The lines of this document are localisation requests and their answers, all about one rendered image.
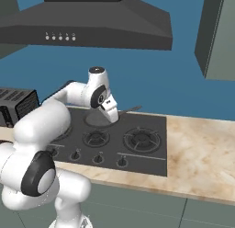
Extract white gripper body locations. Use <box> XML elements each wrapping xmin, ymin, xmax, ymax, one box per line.
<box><xmin>102</xmin><ymin>101</ymin><xmax>119</xmax><ymax>124</ymax></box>

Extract grey frying pan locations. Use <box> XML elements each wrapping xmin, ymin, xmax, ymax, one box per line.
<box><xmin>84</xmin><ymin>105</ymin><xmax>143</xmax><ymax>128</ymax></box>

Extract grey-green base cabinet front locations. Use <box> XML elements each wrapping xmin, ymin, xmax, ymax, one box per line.
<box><xmin>179</xmin><ymin>197</ymin><xmax>235</xmax><ymax>228</ymax></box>
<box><xmin>80</xmin><ymin>181</ymin><xmax>188</xmax><ymax>228</ymax></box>

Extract black gas hob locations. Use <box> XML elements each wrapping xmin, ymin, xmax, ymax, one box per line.
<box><xmin>45</xmin><ymin>106</ymin><xmax>169</xmax><ymax>177</ymax></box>

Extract black toaster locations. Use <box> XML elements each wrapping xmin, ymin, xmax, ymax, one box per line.
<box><xmin>0</xmin><ymin>87</ymin><xmax>40</xmax><ymax>129</ymax></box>

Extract dark grey range hood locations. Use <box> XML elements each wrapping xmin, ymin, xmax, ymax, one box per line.
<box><xmin>0</xmin><ymin>0</ymin><xmax>173</xmax><ymax>51</ymax></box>

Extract grey-green wall cabinet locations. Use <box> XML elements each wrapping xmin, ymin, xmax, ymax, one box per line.
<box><xmin>0</xmin><ymin>0</ymin><xmax>29</xmax><ymax>60</ymax></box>
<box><xmin>194</xmin><ymin>0</ymin><xmax>235</xmax><ymax>82</ymax></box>

